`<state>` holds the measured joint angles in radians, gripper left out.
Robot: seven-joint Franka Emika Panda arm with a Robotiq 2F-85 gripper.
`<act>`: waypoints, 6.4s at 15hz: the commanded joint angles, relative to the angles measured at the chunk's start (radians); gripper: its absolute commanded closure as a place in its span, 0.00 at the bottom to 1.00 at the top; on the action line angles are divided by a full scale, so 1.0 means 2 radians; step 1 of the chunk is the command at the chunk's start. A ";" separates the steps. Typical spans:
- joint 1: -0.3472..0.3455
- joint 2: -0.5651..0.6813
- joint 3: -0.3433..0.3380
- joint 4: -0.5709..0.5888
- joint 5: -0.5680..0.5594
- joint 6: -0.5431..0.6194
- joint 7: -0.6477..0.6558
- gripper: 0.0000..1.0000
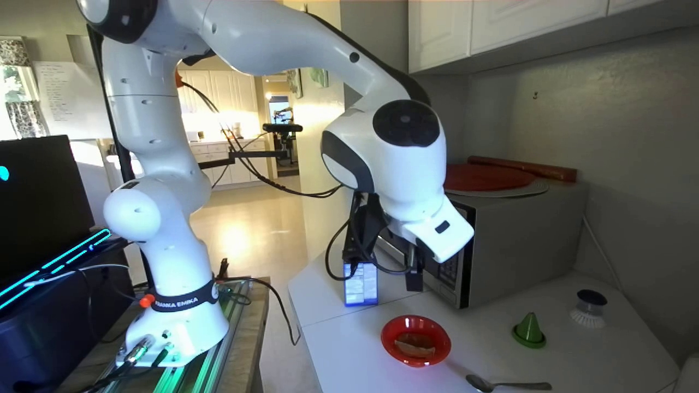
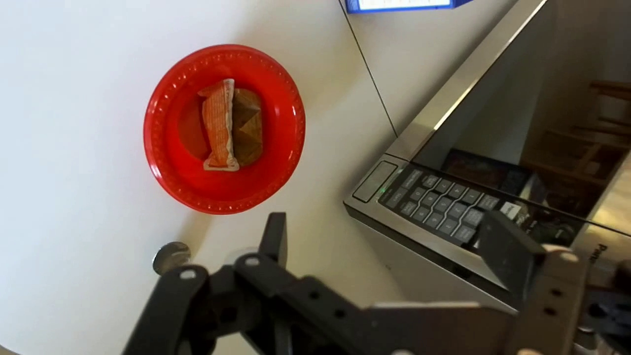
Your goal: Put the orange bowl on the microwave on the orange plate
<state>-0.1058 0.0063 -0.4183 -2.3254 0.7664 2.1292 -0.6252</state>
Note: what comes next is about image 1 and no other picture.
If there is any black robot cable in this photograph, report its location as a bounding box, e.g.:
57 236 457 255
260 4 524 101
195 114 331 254
176 76 345 201

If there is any dark blue bin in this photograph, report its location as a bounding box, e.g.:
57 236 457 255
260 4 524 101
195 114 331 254
0 238 137 393

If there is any green plastic cone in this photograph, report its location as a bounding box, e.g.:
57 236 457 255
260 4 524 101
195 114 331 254
512 310 548 352

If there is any metal spoon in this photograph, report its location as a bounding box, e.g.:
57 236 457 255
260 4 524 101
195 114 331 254
464 370 554 393

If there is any blue and white carton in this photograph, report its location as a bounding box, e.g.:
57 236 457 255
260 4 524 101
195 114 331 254
341 259 383 310

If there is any stainless steel microwave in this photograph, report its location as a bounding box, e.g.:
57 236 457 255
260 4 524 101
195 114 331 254
374 177 590 311

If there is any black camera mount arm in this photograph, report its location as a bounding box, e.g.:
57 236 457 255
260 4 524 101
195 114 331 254
197 123 305 172

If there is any robot base table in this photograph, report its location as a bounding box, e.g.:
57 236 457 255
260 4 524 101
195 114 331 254
59 274 274 393

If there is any large orange plate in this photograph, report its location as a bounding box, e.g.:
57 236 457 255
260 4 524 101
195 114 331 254
443 161 540 195

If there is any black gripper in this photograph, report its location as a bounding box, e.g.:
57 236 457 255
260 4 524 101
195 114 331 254
348 190 428 294

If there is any black monitor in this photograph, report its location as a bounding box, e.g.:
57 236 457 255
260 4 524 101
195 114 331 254
0 132 98 287

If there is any white upper cabinet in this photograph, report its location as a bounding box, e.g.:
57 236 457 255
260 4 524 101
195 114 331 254
407 0 699 76

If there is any black vertical pole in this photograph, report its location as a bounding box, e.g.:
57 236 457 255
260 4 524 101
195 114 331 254
85 21 137 183

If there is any small orange bowl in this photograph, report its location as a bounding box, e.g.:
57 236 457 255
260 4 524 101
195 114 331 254
379 311 455 369

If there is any white jar with dark lid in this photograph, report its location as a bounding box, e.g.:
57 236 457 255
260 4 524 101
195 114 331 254
568 287 612 329

